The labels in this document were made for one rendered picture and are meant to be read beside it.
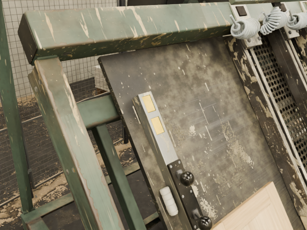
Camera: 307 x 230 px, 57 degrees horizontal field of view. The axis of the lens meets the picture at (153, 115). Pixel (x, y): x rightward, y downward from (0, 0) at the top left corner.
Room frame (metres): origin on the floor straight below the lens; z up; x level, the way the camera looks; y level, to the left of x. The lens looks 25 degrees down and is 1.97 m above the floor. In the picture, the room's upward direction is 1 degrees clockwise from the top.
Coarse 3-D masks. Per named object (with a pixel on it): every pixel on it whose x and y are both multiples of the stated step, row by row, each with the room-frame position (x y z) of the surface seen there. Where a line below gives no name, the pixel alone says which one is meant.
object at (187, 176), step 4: (176, 172) 0.67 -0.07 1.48; (180, 172) 0.66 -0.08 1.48; (184, 172) 0.58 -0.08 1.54; (188, 172) 0.58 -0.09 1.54; (180, 176) 0.58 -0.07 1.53; (184, 176) 0.57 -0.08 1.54; (188, 176) 0.57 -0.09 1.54; (192, 176) 0.57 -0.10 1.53; (180, 180) 0.57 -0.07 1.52; (184, 180) 0.57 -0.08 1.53; (188, 180) 0.56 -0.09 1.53; (192, 180) 0.57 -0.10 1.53; (184, 184) 0.57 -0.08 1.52; (188, 184) 0.56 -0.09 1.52
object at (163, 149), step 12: (144, 108) 0.76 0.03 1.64; (156, 108) 0.78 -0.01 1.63; (144, 120) 0.75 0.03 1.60; (156, 144) 0.71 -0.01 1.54; (168, 144) 0.72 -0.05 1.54; (156, 156) 0.71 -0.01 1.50; (168, 156) 0.70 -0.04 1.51; (168, 180) 0.67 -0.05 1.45; (180, 204) 0.63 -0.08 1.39; (180, 216) 0.63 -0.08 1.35
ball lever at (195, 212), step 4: (196, 208) 0.63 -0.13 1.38; (192, 212) 0.61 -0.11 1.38; (196, 212) 0.61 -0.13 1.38; (196, 216) 0.59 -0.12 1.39; (200, 216) 0.57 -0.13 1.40; (204, 216) 0.53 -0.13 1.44; (200, 220) 0.53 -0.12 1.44; (204, 220) 0.52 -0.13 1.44; (208, 220) 0.52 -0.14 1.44; (200, 224) 0.52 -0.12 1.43; (204, 224) 0.51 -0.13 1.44; (208, 224) 0.52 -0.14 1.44; (212, 224) 0.52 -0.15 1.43; (200, 228) 0.52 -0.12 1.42; (204, 228) 0.51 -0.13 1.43; (208, 228) 0.51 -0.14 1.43
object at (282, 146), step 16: (240, 16) 1.17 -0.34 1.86; (272, 16) 1.11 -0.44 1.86; (240, 48) 1.15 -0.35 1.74; (240, 64) 1.14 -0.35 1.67; (256, 64) 1.13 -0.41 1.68; (256, 80) 1.08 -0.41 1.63; (256, 96) 1.07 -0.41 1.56; (272, 96) 1.07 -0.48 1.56; (256, 112) 1.06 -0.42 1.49; (272, 112) 1.02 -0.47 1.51; (272, 128) 1.00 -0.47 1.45; (272, 144) 0.99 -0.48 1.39; (288, 144) 0.97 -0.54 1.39; (288, 160) 0.93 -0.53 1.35; (288, 176) 0.92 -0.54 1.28; (304, 176) 0.92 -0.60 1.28; (304, 192) 0.87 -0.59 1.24; (304, 208) 0.86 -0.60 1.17
